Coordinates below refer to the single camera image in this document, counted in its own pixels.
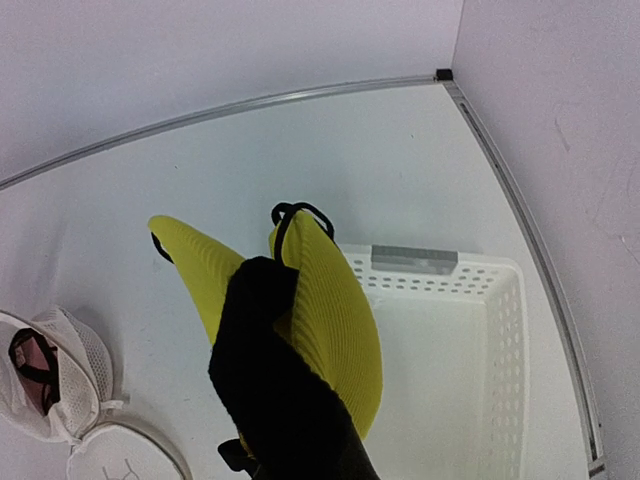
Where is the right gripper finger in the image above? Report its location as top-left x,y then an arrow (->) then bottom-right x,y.
209,257 -> 377,479

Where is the white mesh laundry bag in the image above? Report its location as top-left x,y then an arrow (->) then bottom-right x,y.
1,306 -> 192,479

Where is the white plastic basket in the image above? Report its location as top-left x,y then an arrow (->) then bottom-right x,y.
342,244 -> 529,479

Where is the yellow bra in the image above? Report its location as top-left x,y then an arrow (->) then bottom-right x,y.
148,202 -> 383,437

